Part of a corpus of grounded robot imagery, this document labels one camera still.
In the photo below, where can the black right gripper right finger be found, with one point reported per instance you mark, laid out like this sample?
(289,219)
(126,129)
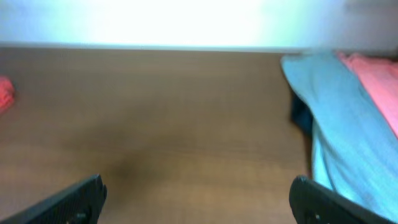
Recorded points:
(312,203)

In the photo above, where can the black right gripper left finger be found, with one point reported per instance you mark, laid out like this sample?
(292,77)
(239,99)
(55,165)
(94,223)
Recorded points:
(80,203)

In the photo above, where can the orange soccer t-shirt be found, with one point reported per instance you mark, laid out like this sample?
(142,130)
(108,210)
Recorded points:
(7,93)

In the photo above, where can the grey t-shirt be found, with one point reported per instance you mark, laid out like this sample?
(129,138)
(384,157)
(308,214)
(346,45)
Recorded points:
(354,150)

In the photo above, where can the dark navy garment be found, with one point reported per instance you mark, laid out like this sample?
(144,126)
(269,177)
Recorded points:
(301,115)

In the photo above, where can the pink coral t-shirt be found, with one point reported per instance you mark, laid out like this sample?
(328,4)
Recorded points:
(379,78)

